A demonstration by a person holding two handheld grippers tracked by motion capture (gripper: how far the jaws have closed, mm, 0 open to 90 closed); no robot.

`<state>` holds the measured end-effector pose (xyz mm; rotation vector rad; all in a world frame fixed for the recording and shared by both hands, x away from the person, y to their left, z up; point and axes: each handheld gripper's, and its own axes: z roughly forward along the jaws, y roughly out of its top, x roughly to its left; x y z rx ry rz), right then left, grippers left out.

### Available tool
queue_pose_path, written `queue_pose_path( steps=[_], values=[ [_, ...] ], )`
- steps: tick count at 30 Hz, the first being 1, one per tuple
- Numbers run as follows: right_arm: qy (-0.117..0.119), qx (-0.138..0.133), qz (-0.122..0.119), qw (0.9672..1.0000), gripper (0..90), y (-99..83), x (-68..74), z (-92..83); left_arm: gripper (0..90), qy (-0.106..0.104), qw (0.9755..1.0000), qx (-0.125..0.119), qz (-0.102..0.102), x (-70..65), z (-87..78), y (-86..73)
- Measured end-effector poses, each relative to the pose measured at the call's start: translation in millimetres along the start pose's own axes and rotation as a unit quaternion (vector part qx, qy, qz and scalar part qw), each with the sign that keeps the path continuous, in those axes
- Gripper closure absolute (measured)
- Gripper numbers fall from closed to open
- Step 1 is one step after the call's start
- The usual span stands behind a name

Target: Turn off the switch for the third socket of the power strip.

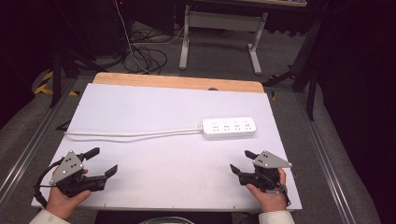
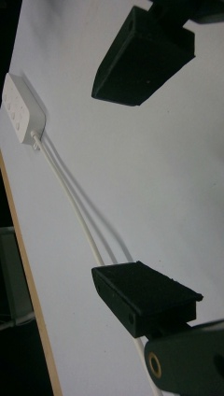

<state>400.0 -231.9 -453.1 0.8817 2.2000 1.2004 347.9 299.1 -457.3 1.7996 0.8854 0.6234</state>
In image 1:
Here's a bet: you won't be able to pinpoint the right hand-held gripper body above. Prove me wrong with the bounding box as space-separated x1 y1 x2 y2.
238 150 293 191

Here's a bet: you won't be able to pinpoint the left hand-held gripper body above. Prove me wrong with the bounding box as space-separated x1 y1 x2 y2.
49 150 107 198

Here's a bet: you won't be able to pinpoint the person's right hand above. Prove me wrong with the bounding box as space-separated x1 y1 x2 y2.
245 167 290 214

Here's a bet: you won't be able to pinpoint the person's left hand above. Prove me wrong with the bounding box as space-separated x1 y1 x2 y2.
46 167 92 221

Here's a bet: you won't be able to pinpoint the white power strip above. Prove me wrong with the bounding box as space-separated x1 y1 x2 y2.
201 117 258 140

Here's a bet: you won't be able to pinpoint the white board sheet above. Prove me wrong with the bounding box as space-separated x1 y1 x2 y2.
31 82 304 213

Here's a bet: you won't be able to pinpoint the grey curved object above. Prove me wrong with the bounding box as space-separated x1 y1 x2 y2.
137 216 196 224

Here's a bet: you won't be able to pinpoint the black metal stand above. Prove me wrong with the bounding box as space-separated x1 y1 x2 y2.
49 0 109 109
262 13 326 121

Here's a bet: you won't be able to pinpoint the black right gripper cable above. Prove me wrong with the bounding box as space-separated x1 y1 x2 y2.
278 183 292 208

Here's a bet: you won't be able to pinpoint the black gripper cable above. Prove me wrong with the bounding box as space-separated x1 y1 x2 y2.
278 183 292 208
33 157 65 209

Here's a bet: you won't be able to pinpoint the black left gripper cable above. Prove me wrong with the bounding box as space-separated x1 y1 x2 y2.
33 157 65 209

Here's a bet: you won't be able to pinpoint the aluminium floor rail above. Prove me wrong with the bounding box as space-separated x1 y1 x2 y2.
293 91 355 224
0 77 79 200

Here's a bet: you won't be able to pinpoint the white power strip cable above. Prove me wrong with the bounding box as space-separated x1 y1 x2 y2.
63 125 204 142

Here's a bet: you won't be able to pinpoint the black coiled floor cables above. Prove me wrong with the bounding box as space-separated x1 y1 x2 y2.
123 29 169 76

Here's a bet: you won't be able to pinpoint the white floor cable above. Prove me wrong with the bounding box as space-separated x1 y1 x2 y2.
113 0 152 75

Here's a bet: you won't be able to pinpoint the white metal desk frame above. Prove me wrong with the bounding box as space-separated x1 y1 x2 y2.
178 4 269 77

